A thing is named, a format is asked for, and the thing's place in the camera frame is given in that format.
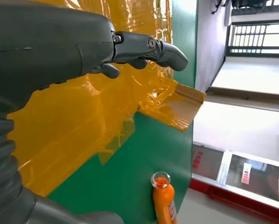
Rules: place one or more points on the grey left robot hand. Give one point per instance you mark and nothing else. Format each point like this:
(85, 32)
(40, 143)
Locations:
(48, 40)

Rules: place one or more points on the orange bottle with clear cap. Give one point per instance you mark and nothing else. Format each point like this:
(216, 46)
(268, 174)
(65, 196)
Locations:
(163, 198)

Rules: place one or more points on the yellow plastic film sheet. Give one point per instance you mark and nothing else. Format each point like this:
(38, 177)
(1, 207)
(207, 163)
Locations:
(67, 123)

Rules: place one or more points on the green table mat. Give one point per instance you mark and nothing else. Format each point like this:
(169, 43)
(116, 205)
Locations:
(139, 148)

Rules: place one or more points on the dark window grille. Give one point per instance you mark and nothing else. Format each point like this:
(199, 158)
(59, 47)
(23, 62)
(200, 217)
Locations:
(253, 51)

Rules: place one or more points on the white red display cabinet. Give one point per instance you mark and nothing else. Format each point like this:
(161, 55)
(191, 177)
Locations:
(246, 179)

